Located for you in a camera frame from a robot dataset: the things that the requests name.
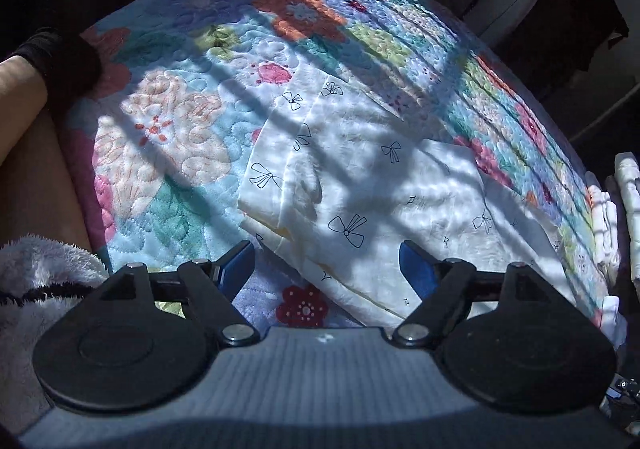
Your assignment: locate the white bow-print cloth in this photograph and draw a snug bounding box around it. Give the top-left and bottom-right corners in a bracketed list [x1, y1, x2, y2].
[237, 63, 567, 330]

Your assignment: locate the dark hanging garment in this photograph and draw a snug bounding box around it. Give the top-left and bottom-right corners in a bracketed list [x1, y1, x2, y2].
[495, 0, 631, 77]

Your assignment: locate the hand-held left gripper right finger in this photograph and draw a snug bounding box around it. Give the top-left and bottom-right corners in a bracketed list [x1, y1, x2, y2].
[392, 239, 543, 350]

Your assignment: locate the floral quilted blanket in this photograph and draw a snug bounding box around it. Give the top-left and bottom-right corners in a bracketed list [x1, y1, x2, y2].
[59, 0, 617, 331]

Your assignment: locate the small white cloth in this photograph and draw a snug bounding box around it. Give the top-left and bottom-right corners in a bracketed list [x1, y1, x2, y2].
[598, 295, 629, 347]

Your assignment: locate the beige sofa cushion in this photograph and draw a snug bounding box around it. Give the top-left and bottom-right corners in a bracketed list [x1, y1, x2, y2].
[0, 54, 92, 251]

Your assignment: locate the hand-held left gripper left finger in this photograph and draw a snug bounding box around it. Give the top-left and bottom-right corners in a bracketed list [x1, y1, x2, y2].
[99, 240, 261, 348]

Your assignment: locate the white fluffy blanket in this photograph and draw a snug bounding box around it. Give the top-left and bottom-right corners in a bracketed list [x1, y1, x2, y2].
[0, 236, 112, 410]

